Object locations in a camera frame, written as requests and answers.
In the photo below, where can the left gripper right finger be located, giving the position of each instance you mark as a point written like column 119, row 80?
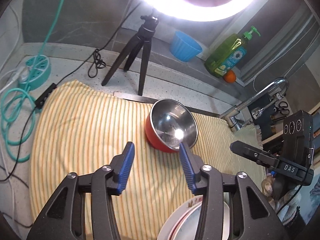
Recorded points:
column 251, row 216

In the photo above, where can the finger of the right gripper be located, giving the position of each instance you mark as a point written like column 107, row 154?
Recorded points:
column 256, row 155

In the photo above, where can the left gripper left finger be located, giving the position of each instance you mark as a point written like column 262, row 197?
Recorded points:
column 63, row 216

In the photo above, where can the red steel bowl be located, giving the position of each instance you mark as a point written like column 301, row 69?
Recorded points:
column 168, row 124

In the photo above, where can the floral plate pink flowers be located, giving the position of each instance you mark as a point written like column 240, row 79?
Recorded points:
column 173, row 221

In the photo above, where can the chrome kitchen faucet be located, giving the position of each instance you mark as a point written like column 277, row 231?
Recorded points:
column 276, row 90

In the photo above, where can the gloved right hand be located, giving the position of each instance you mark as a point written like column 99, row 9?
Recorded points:
column 282, row 196

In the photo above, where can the black scissors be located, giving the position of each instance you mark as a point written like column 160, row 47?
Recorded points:
column 282, row 108

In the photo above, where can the yellow striped cloth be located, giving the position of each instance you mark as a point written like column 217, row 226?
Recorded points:
column 80, row 130

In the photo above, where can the orange fruit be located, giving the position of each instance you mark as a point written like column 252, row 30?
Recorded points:
column 230, row 77

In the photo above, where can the green dish soap bottle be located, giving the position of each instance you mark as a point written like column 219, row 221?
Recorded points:
column 229, row 53

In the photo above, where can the blue fluted bowl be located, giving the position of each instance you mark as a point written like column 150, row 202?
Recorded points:
column 184, row 47

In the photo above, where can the teal round power strip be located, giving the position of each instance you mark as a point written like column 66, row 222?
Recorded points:
column 37, row 71

